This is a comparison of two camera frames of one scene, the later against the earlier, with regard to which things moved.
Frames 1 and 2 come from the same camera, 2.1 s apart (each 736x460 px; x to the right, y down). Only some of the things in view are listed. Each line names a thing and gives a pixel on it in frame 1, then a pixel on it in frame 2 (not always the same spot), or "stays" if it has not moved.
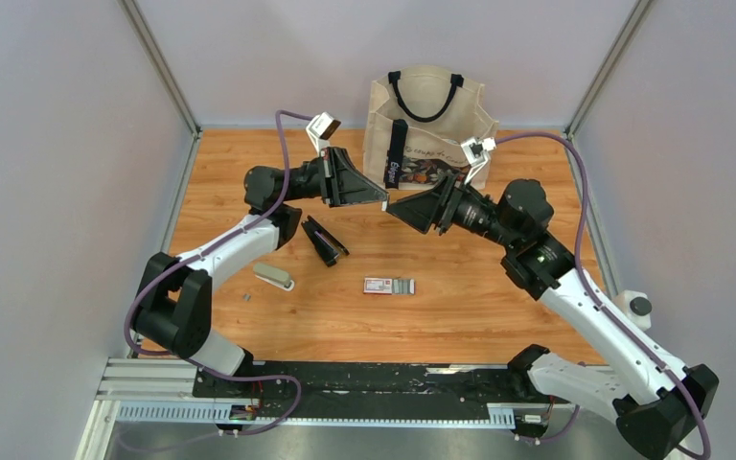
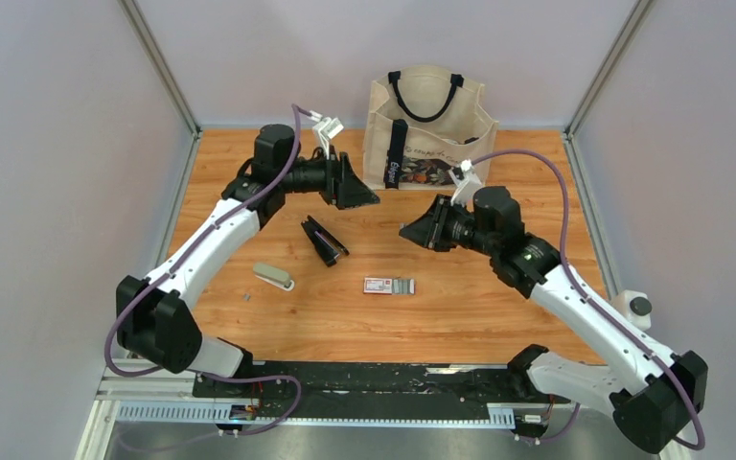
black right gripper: x=420 y=211 -> x=427 y=230
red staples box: x=389 y=286 stays
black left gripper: x=341 y=183 stays
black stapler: x=327 y=249 stays
